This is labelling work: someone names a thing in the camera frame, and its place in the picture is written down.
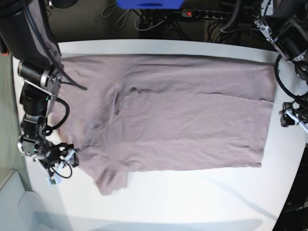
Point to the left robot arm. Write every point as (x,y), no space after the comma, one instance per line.
(281,24)

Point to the blue box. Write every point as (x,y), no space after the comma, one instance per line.
(150,4)

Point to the mauve t-shirt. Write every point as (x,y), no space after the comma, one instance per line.
(154,112)

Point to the black power strip red switch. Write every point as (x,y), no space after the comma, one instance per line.
(205,14)

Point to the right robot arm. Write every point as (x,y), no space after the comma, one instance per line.
(25,33)

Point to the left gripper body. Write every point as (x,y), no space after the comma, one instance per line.
(301,110)

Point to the red clamp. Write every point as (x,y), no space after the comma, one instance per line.
(3,48)

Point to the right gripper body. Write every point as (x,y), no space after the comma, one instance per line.
(45,151)

